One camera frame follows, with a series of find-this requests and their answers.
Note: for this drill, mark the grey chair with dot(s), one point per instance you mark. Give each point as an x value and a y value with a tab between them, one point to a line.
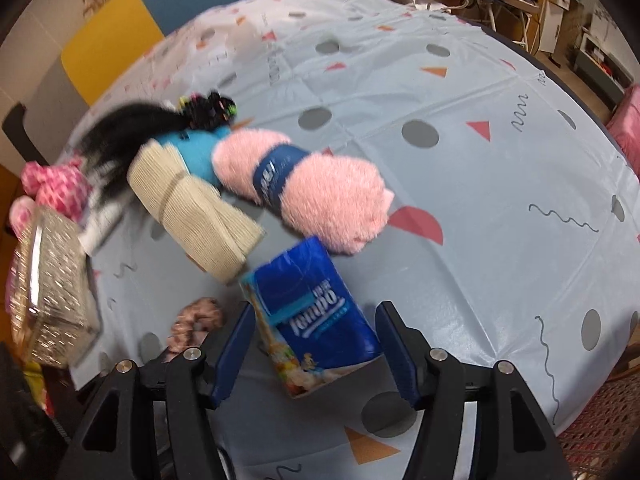
55	105

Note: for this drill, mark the pink scrunchie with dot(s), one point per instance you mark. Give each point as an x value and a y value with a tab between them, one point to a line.
200	307

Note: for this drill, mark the pink spotted plush toy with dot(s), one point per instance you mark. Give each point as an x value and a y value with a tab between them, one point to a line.
55	182

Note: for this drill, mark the pink fluffy towel blue band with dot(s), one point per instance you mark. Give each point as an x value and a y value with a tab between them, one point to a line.
340	195

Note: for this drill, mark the wooden shelf unit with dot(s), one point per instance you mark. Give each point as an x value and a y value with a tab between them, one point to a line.
530	5

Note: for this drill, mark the black chair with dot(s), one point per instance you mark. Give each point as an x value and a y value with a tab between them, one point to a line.
20	130

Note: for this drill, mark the pink cushion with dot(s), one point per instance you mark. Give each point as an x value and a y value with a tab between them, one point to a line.
627	125

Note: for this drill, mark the light blue patterned tablecloth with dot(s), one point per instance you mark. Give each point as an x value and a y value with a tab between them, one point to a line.
450	260

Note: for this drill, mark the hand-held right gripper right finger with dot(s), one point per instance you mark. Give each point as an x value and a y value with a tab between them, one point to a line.
395	355

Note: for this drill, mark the blue plush elephant toy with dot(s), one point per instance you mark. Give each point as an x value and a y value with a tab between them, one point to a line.
197	152

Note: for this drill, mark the green cabinet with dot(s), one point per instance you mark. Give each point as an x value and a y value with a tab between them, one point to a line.
600	67

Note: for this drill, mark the blue tissue pack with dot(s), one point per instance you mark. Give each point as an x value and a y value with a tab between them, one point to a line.
315	310

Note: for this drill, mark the black hair clip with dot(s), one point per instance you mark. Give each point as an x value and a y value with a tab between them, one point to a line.
205	110

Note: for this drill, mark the black wig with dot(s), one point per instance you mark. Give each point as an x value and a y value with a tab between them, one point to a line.
130	125

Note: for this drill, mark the beige gauze cloth roll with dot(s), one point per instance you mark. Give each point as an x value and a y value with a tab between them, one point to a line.
200	215

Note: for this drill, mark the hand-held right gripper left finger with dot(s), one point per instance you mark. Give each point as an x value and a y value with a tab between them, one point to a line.
235	350

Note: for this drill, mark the red woven mat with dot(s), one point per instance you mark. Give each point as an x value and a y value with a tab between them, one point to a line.
600	425

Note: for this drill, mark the yellow chair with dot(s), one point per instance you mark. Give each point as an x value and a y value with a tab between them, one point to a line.
110	45

